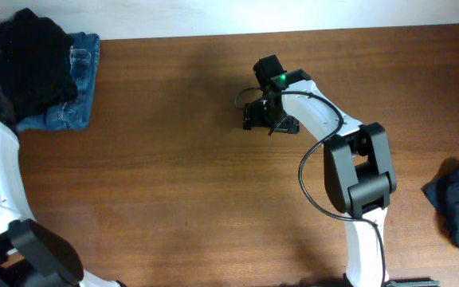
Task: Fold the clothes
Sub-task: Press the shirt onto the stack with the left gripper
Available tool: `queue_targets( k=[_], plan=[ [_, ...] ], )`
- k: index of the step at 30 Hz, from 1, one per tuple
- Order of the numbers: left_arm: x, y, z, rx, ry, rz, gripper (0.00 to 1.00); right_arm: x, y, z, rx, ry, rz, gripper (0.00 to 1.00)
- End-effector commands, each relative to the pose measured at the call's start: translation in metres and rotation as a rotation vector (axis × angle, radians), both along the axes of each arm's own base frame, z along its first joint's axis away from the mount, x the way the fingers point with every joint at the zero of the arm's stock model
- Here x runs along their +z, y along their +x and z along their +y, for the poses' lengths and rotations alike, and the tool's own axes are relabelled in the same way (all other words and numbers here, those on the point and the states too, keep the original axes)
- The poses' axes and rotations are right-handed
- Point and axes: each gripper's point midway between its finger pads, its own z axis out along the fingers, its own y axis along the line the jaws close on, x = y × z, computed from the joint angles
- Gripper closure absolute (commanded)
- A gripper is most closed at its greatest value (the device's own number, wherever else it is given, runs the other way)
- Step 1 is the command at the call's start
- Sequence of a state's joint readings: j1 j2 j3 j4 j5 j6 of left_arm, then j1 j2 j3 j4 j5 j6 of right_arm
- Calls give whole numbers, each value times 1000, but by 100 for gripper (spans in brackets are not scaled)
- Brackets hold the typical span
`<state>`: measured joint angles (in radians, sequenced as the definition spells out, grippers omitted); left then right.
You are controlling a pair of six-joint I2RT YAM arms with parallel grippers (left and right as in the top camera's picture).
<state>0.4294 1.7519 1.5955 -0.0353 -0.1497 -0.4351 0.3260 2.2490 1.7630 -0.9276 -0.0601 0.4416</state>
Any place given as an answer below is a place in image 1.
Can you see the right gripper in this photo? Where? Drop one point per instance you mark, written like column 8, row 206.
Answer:
column 291, row 123

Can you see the black t-shirt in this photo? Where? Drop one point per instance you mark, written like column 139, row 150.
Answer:
column 34, row 66

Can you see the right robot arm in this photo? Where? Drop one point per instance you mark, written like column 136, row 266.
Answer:
column 359, row 176

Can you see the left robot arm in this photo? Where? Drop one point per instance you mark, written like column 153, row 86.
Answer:
column 30, row 254

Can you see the folded blue denim jeans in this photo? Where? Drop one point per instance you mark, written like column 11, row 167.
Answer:
column 73, row 115

